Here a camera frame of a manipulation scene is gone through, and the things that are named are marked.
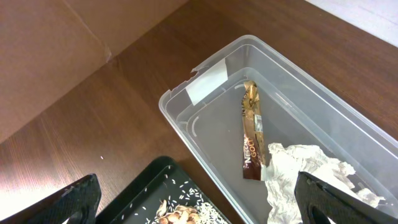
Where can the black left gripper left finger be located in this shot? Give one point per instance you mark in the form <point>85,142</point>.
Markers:
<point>75,203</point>

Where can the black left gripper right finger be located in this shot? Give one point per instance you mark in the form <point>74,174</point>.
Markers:
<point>320,202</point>

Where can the white tissue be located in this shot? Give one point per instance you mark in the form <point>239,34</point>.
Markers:
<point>282,174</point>

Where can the gold brown snack wrapper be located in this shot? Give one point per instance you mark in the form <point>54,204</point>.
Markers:
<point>254,150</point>

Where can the food scraps and rice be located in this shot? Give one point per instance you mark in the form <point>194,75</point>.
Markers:
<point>186,211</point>

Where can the clear plastic waste bin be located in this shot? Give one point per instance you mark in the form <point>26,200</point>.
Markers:
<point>295,108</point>

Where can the black rectangular tray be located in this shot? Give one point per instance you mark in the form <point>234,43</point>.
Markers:
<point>110,213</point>

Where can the white label on bin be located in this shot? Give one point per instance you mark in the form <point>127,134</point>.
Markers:
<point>207,82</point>

